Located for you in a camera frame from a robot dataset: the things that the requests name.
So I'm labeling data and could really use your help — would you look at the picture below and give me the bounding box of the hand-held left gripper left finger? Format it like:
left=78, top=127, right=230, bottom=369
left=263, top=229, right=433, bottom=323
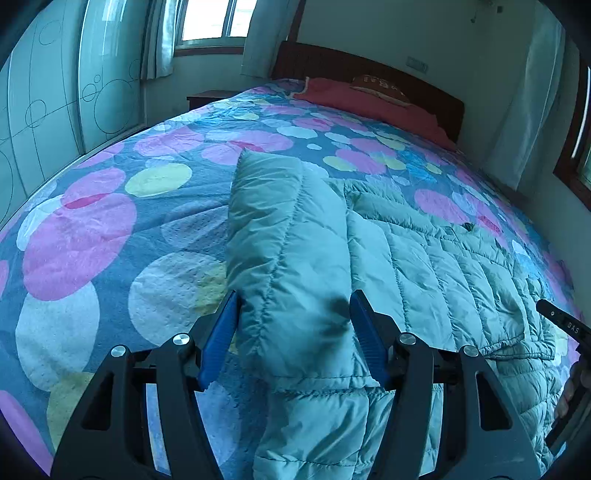
left=50, top=290, right=241, bottom=480

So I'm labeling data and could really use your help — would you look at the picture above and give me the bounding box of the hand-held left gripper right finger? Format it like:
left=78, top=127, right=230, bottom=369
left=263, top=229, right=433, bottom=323
left=348, top=290, right=543, bottom=480

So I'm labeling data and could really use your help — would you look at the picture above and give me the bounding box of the teal quilted down jacket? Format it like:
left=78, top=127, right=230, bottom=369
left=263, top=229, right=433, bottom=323
left=226, top=150, right=571, bottom=480

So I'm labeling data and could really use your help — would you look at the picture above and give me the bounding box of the person's right hand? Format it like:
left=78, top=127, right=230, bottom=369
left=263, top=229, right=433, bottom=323
left=556, top=364, right=579, bottom=417

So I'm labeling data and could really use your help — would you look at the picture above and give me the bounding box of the circle-patterned bedspread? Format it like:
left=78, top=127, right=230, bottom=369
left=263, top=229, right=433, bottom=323
left=0, top=78, right=587, bottom=476

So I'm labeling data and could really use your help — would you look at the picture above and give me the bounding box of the long white curtain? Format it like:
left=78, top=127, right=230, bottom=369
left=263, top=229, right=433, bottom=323
left=485, top=14, right=580, bottom=195

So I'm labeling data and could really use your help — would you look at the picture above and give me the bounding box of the red pillow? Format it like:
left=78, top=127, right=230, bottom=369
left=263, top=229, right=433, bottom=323
left=295, top=78, right=458, bottom=148

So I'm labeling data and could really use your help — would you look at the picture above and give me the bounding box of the wooden nightstand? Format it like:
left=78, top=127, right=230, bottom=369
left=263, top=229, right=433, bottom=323
left=187, top=90, right=238, bottom=112

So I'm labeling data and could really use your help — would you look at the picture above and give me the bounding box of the brown printed cushion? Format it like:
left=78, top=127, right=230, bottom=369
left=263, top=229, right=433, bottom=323
left=351, top=74, right=411, bottom=107

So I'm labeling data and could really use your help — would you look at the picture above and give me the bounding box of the dark wooden headboard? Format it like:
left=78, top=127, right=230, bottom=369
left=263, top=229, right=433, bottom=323
left=270, top=41, right=465, bottom=144

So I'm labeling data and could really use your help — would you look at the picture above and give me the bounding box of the wardrobe with circle-patterned doors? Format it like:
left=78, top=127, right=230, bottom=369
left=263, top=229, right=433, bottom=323
left=0, top=0, right=160, bottom=227

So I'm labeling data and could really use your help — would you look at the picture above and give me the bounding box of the short white window curtain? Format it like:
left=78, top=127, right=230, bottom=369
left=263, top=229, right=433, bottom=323
left=241, top=0, right=305, bottom=79
left=141, top=0, right=188, bottom=80

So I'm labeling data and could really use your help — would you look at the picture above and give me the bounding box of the wood-framed window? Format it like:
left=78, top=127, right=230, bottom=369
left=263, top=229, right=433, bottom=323
left=175, top=0, right=259, bottom=56

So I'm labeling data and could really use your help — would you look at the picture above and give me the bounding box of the wooden window frame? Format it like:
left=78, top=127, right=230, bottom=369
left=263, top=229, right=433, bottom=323
left=554, top=65, right=591, bottom=213

